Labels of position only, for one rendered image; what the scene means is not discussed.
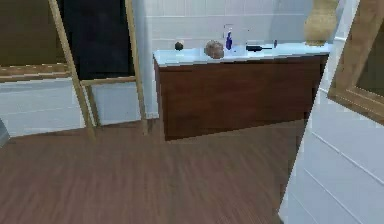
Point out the brown cabinet with white top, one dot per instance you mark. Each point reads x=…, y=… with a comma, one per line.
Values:
x=233, y=96

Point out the small dark round ball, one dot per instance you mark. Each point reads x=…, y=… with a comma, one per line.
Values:
x=179, y=45

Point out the blue soap bottle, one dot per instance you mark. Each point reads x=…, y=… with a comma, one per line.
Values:
x=229, y=40

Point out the black brush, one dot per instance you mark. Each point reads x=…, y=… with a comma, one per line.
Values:
x=257, y=48

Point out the small blue bottle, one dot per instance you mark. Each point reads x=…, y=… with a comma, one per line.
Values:
x=275, y=43

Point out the wooden ladder rack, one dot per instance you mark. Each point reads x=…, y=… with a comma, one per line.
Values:
x=78, y=87

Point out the black hanging towel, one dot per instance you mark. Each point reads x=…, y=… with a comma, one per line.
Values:
x=96, y=36

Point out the tan vase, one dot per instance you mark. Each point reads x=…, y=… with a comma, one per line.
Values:
x=320, y=21

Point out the wooden framed mirror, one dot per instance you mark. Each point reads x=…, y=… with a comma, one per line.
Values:
x=358, y=63

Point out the brown hanging towel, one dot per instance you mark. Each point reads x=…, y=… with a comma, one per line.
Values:
x=26, y=33

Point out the grey object at edge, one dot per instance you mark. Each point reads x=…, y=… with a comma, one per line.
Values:
x=3, y=133

